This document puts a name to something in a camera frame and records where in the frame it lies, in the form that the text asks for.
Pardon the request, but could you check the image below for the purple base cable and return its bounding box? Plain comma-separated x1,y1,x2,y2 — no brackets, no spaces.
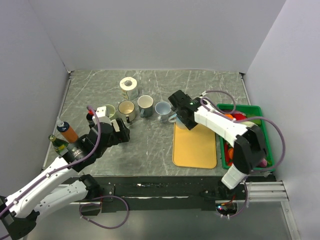
78,194,130,229

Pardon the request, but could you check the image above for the light green mug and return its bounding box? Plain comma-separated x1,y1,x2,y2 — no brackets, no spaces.
100,104,117,120

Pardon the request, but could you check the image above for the red toy pepper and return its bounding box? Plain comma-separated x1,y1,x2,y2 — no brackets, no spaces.
232,113,247,121

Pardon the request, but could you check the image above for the green bottle gold cap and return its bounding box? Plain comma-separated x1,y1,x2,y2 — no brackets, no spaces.
48,134,69,155

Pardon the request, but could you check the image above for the purple toy onion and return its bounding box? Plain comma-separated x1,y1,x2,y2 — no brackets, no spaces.
258,158,268,168

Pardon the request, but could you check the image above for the cream mug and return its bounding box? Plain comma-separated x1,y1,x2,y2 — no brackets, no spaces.
118,100,136,124

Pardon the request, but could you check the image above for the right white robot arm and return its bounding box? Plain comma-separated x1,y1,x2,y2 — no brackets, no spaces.
168,90,268,200

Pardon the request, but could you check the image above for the green plastic bin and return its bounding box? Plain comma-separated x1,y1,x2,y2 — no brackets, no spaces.
217,103,275,171

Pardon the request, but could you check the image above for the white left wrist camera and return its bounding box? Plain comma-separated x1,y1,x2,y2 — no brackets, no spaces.
92,106,120,132

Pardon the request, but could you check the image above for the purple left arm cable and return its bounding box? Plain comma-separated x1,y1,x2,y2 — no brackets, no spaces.
0,105,102,238

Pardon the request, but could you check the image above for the orange juice bottle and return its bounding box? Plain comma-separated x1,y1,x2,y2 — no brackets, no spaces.
56,117,79,143

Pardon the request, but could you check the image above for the grey blue mug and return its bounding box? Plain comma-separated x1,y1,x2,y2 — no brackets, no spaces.
137,95,154,118

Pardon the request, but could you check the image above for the orange toy fruit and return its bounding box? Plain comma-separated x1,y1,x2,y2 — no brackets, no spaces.
224,114,234,120

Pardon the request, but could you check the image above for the light blue white mug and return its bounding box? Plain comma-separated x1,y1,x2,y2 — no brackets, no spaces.
168,113,187,130

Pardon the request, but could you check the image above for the white paper towel roll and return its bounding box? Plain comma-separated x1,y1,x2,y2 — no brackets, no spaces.
119,77,139,100

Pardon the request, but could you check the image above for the dark blue mug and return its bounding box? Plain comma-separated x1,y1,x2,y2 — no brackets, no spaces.
86,113,94,126

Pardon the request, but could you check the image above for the green toy cabbage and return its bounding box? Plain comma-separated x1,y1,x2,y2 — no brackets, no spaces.
241,119,262,127

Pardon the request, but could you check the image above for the small grey cup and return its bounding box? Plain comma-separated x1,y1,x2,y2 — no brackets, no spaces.
154,101,171,123

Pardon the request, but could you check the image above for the yellow tray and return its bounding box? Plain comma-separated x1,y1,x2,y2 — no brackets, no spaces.
172,124,217,169

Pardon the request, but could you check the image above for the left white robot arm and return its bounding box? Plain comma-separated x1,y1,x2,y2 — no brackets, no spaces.
0,118,130,240

